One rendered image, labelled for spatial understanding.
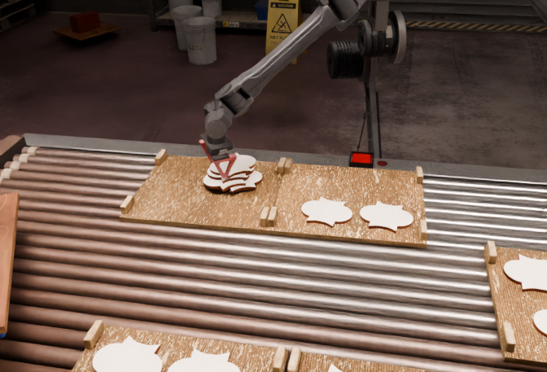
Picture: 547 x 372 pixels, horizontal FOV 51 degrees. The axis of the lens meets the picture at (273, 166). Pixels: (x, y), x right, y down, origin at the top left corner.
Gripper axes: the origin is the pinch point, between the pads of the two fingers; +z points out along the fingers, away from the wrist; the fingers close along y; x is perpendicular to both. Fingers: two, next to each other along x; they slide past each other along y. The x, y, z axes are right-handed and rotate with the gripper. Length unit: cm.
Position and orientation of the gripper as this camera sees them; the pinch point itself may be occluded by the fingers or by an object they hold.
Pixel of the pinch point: (219, 168)
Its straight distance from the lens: 166.9
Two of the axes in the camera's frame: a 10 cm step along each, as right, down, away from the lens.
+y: 4.0, 4.5, -8.0
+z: 0.2, 8.7, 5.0
